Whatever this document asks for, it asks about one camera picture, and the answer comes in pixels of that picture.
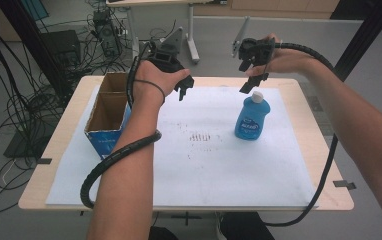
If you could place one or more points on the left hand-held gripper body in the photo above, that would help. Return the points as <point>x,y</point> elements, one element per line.
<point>165,56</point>

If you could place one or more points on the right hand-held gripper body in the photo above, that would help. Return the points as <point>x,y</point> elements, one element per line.
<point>259,50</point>

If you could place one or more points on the blue bottle with white cap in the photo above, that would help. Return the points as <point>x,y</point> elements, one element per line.
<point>252,120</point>

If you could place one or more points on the cardboard box with blue print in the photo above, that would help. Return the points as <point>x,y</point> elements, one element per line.
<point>107,113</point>

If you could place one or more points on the person's left hand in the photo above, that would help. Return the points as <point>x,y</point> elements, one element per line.
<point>152,80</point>

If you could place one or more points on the person's right hand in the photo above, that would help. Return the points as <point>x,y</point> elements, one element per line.
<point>285,60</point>

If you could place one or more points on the grey metal bar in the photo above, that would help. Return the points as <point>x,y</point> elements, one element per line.
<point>240,35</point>

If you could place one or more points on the thin black wrist band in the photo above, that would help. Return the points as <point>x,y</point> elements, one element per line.
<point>157,87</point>

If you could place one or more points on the white desk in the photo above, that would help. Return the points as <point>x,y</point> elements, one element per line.
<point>192,33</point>

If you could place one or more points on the white paper sheet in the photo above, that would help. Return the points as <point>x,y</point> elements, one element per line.
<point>219,166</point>

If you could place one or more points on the light wooden table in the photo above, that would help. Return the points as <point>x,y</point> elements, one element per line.
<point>322,133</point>

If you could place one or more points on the black equipment case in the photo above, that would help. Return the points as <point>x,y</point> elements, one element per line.
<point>60,46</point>

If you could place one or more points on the grey tape strip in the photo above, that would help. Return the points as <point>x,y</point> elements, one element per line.
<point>344,184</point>
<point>44,160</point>

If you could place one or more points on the person's dark trouser legs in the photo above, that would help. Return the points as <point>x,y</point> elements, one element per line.
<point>245,228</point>

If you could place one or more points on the black frame post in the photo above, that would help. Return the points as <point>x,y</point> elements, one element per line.
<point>35,43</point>
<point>365,36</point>

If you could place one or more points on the black floor base plate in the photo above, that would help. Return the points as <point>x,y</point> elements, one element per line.
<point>22,146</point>

